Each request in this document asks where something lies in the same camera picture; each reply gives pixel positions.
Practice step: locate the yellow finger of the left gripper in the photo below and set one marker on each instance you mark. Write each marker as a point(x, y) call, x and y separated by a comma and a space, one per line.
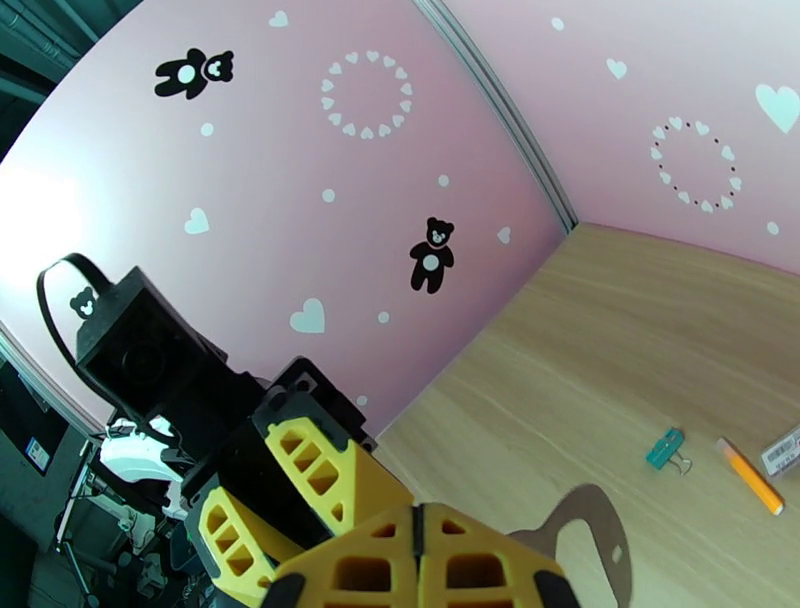
point(312, 465)
point(228, 537)

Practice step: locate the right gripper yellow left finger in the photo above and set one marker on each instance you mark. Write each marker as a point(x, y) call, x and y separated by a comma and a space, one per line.
point(362, 562)

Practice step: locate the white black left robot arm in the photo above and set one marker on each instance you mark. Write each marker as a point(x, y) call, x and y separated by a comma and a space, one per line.
point(144, 465)

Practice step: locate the aluminium corner post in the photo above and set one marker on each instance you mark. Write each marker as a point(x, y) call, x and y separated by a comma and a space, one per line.
point(549, 182)

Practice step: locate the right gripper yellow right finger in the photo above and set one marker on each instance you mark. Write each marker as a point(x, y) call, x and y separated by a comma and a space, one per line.
point(475, 562)

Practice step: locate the teal binder clip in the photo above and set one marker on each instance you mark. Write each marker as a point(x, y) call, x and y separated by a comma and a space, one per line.
point(662, 450)

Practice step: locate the black equipment box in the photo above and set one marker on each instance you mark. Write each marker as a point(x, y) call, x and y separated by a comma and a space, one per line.
point(25, 425)

